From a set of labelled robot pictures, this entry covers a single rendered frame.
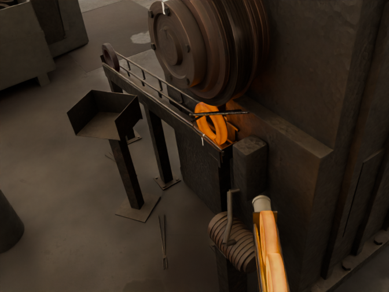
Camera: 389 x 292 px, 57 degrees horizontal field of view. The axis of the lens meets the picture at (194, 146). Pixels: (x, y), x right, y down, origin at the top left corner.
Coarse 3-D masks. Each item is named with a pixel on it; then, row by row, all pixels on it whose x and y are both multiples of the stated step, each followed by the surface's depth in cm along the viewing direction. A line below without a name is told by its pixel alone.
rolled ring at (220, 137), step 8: (200, 104) 136; (200, 120) 144; (216, 120) 131; (200, 128) 146; (208, 128) 146; (216, 128) 133; (224, 128) 132; (208, 136) 143; (216, 136) 136; (224, 136) 134
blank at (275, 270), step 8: (272, 256) 89; (280, 256) 89; (272, 264) 87; (280, 264) 86; (272, 272) 85; (280, 272) 85; (272, 280) 84; (280, 280) 84; (272, 288) 84; (280, 288) 83
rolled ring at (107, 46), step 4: (104, 44) 215; (108, 44) 214; (104, 48) 217; (108, 48) 212; (112, 48) 213; (104, 52) 222; (108, 52) 213; (112, 52) 212; (104, 56) 225; (108, 56) 225; (112, 56) 212; (116, 56) 213; (108, 60) 226; (112, 60) 213; (116, 60) 213; (108, 64) 225; (112, 64) 226; (116, 64) 215; (116, 68) 217
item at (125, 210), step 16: (96, 96) 178; (112, 96) 174; (128, 96) 170; (80, 112) 172; (96, 112) 183; (112, 112) 182; (128, 112) 163; (80, 128) 174; (96, 128) 173; (112, 128) 170; (128, 128) 165; (112, 144) 177; (128, 160) 186; (128, 176) 190; (128, 192) 200; (144, 192) 217; (128, 208) 209; (144, 208) 208
